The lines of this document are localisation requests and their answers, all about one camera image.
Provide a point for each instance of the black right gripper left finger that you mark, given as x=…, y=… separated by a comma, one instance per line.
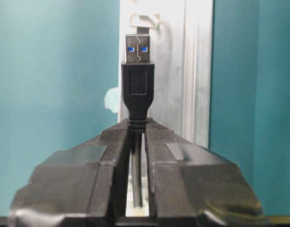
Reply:
x=85, y=186

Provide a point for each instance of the silver aluminium extrusion rail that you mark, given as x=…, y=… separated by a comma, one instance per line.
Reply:
x=181, y=48

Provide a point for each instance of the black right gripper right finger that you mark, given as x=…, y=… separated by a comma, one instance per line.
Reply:
x=190, y=186

